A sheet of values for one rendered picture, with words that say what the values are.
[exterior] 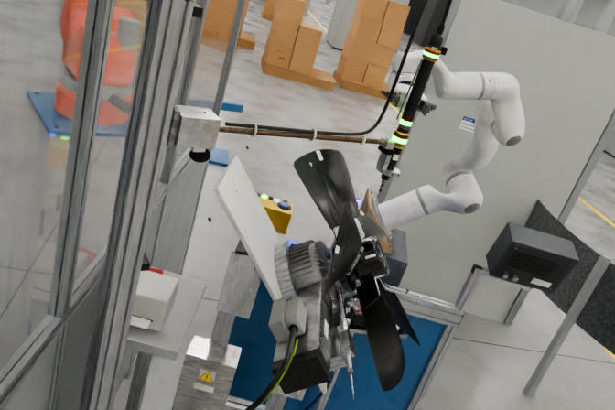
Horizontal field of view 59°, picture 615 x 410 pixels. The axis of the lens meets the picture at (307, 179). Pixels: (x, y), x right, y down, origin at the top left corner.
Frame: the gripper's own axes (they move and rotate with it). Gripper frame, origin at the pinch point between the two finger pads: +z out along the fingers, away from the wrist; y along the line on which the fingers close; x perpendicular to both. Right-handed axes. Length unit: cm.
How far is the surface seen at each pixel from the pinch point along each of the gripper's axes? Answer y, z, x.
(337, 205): 11.1, 4.7, -33.3
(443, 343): -53, -34, -96
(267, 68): 96, -726, -157
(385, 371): -12, 33, -63
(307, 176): 21.8, 4.6, -27.1
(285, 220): 23, -31, -60
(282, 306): 20, 35, -50
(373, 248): -1.5, 13.3, -39.1
